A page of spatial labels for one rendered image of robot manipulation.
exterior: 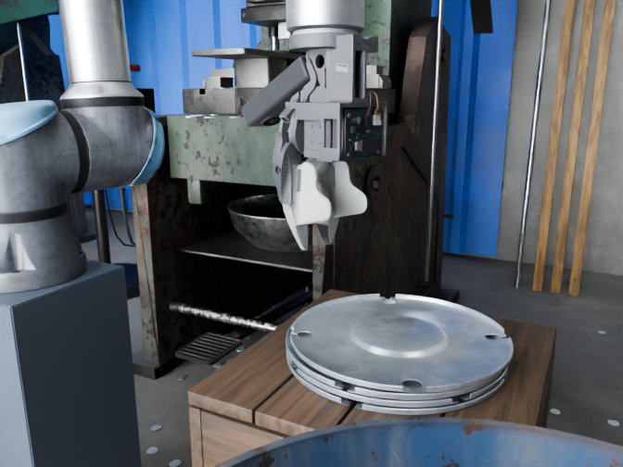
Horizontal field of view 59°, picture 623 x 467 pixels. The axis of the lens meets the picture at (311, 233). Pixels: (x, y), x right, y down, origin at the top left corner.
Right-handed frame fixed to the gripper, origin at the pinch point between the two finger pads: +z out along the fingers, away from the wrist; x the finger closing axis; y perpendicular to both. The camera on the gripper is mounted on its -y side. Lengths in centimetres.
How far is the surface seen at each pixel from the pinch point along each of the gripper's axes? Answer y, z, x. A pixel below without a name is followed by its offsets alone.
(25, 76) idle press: -216, -23, 45
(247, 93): -60, -15, 39
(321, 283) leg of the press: -33, 22, 35
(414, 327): 1.3, 16.3, 18.5
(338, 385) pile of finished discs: 2.8, 17.7, 1.5
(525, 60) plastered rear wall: -60, -28, 178
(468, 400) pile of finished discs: 13.4, 19.5, 11.8
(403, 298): -7.2, 16.8, 27.7
